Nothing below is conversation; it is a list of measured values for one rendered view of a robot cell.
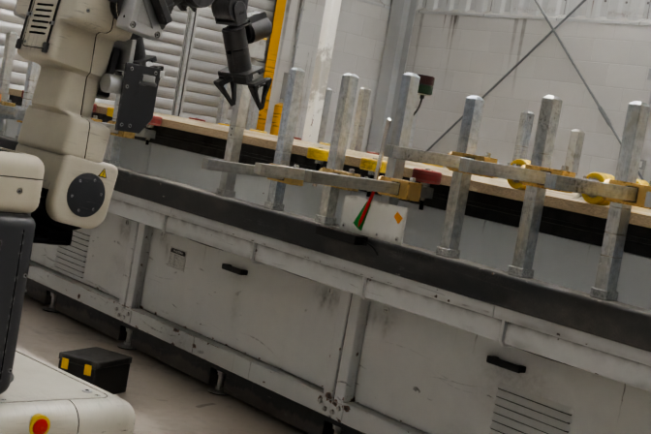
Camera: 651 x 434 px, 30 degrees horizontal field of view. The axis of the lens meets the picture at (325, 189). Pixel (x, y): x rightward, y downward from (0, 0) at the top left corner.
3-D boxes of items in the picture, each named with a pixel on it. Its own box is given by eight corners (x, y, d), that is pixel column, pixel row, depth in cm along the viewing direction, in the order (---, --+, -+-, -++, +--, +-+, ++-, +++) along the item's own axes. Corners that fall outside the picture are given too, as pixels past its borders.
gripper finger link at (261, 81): (256, 103, 303) (250, 67, 299) (277, 106, 298) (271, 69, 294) (237, 111, 298) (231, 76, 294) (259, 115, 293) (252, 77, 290)
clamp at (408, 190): (406, 200, 323) (409, 181, 323) (372, 192, 333) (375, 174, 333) (420, 201, 326) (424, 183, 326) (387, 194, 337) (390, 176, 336)
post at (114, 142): (108, 176, 444) (128, 46, 442) (103, 175, 447) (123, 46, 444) (115, 177, 446) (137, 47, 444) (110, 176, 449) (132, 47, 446)
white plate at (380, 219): (400, 245, 322) (406, 207, 322) (337, 228, 342) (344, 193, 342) (401, 245, 323) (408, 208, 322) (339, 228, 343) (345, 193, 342)
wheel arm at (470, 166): (468, 172, 269) (471, 157, 268) (456, 170, 271) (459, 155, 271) (605, 194, 301) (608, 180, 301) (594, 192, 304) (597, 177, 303)
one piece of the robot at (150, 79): (104, 128, 280) (118, 35, 279) (39, 114, 299) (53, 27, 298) (158, 136, 292) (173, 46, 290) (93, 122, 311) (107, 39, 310)
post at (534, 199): (517, 293, 291) (554, 95, 289) (507, 290, 294) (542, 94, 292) (527, 294, 294) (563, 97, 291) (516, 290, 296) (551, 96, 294)
